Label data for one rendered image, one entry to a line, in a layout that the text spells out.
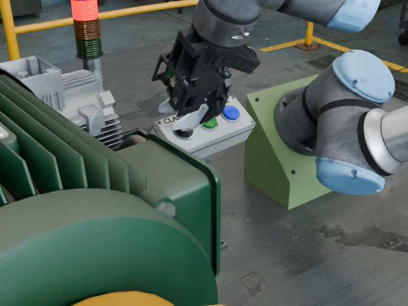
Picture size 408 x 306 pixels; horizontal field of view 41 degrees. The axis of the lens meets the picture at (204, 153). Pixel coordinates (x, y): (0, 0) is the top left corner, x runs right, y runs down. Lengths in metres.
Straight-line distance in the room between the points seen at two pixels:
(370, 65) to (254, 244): 0.39
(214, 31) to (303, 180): 0.55
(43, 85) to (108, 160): 0.70
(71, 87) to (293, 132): 0.45
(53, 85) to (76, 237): 0.76
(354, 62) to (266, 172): 0.31
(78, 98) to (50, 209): 0.80
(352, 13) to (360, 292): 0.51
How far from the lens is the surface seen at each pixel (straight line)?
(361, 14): 0.67
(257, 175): 1.21
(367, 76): 1.03
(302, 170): 1.16
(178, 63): 0.72
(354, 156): 0.95
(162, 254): 0.22
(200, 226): 0.30
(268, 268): 1.02
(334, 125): 0.99
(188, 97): 0.72
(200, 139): 0.88
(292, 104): 1.14
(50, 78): 0.94
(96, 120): 0.95
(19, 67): 1.02
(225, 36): 0.68
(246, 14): 0.66
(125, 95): 1.72
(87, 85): 0.99
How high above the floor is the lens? 1.46
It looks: 29 degrees down
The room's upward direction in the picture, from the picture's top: 1 degrees counter-clockwise
